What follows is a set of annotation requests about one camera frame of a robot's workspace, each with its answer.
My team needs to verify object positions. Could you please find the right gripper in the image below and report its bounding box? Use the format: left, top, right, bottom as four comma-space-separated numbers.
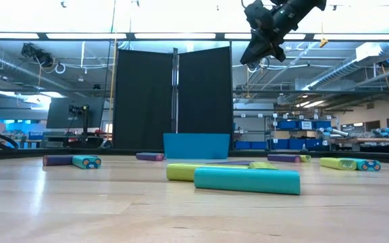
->
240, 25, 288, 67

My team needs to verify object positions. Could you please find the purple foam block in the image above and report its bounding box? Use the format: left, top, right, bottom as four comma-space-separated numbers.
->
206, 160, 253, 166
135, 152, 166, 162
42, 155, 76, 167
267, 154, 303, 163

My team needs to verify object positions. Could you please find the teal foam block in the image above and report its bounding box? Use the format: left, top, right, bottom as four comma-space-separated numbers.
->
72, 155, 102, 170
193, 167, 301, 196
349, 158, 382, 172

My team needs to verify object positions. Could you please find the yellow hanging pendant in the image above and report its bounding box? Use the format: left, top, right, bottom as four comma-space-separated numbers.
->
318, 20, 330, 49

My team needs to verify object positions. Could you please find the black beam with light strips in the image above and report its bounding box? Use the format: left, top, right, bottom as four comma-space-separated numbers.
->
0, 31, 389, 42

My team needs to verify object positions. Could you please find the blue bin shelving rack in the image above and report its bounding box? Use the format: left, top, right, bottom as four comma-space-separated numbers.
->
233, 113, 334, 151

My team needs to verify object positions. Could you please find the blue plastic bin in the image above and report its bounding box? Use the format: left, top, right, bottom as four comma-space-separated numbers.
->
163, 132, 231, 160

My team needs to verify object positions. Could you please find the black folding screen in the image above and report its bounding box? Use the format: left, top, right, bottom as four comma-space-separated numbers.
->
112, 45, 234, 151

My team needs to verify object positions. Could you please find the wooden workbench with cobots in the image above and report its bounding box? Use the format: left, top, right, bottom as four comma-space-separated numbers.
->
331, 136, 389, 153

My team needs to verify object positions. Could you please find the black monitor on stand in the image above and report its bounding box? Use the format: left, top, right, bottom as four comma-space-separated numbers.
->
45, 96, 105, 130

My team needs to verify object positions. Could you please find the black ceiling cord reel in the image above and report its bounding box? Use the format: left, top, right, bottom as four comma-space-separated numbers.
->
247, 57, 270, 71
20, 42, 55, 68

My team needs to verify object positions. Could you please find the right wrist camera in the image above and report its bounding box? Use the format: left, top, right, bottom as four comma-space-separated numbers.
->
243, 0, 275, 33

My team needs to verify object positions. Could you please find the silver ventilation duct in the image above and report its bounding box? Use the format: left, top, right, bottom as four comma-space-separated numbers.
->
302, 42, 389, 92

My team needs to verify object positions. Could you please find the yellow hanging cord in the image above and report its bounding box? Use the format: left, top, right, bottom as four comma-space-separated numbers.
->
105, 36, 118, 141

